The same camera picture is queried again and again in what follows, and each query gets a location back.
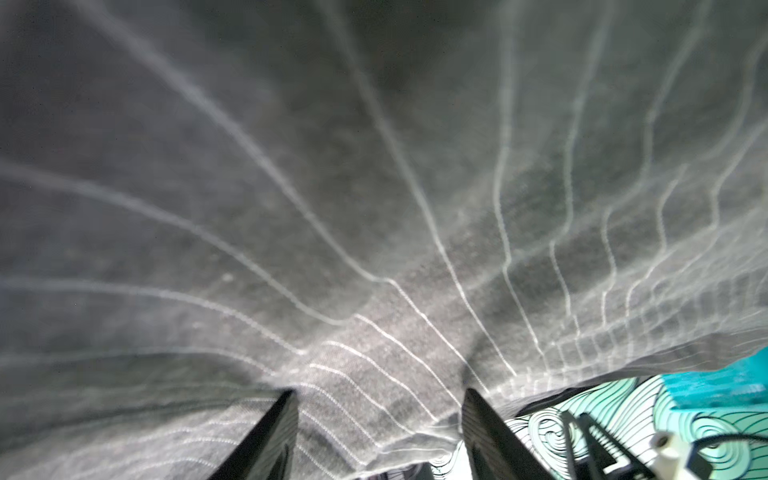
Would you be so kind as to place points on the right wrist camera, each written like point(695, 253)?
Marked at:
point(674, 459)

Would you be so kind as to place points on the dark grey pinstripe shirt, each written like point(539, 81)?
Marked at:
point(375, 204)

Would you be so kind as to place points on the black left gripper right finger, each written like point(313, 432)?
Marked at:
point(493, 451)

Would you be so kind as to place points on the teal plastic basket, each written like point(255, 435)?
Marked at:
point(740, 385)

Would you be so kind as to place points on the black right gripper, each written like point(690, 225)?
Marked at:
point(605, 458)

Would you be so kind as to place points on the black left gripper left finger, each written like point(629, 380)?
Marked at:
point(266, 452)

